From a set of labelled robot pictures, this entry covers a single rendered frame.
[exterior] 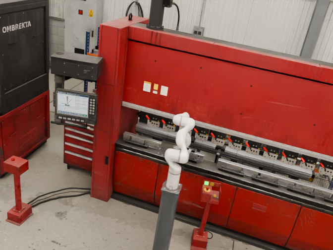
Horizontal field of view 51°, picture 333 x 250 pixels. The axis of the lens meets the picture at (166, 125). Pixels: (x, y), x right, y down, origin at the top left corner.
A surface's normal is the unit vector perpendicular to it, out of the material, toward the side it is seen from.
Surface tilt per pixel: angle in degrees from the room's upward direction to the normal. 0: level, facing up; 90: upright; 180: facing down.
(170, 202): 90
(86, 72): 90
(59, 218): 0
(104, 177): 90
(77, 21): 90
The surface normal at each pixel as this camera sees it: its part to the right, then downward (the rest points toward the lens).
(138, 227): 0.14, -0.89
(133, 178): -0.31, 0.39
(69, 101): -0.07, 0.43
